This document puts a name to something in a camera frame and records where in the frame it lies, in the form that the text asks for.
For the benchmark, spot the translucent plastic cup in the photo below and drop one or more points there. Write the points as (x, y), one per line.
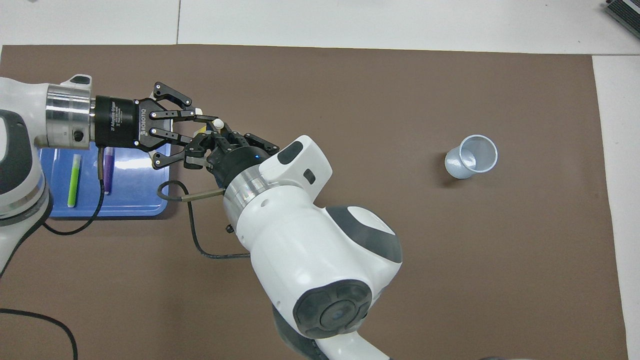
(457, 165)

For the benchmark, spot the green pen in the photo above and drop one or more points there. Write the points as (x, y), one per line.
(74, 185)

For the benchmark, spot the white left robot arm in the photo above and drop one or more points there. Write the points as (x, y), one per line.
(25, 150)

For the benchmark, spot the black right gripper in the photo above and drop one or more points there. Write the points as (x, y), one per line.
(235, 162)

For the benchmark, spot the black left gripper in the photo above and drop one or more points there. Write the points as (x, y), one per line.
(120, 121)

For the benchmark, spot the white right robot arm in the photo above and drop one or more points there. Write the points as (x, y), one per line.
(310, 240)

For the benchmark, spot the blue plastic tray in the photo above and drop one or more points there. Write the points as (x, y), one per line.
(135, 195)

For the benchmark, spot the grey ribbed device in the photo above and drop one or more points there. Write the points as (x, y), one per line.
(625, 12)

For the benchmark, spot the brown table mat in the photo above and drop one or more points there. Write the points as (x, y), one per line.
(400, 100)

